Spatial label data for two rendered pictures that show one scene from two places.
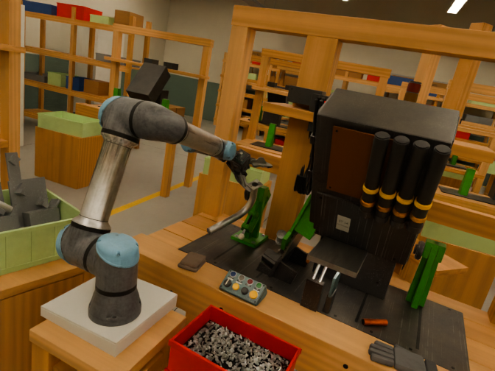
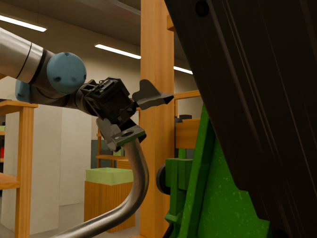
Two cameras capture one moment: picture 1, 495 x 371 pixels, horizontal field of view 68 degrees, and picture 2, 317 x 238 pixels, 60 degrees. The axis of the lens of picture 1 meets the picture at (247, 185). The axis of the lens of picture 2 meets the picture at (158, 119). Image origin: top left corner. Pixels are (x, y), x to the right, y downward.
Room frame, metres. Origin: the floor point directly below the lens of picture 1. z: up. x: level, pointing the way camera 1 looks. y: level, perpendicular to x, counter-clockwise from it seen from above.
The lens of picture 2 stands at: (1.02, -0.30, 1.21)
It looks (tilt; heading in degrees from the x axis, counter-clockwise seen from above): 5 degrees up; 27
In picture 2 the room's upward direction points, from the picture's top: straight up
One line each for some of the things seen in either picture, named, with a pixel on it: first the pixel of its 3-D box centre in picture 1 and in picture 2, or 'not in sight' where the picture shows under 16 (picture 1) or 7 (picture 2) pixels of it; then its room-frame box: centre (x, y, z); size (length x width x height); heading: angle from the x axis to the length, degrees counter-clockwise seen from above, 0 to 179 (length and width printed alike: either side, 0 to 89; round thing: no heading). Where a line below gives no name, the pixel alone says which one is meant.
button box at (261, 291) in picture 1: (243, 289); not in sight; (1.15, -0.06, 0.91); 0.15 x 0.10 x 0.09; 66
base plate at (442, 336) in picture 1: (316, 282); not in sight; (1.34, -0.35, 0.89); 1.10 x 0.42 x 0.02; 66
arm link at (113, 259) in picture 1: (116, 260); not in sight; (0.94, 0.33, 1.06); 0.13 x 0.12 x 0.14; 66
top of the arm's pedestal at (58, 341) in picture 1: (113, 327); not in sight; (0.93, 0.32, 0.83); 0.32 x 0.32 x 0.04; 69
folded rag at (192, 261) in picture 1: (192, 261); not in sight; (1.27, 0.15, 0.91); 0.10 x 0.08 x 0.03; 166
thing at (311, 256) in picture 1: (344, 247); not in sight; (1.22, -0.38, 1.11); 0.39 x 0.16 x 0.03; 156
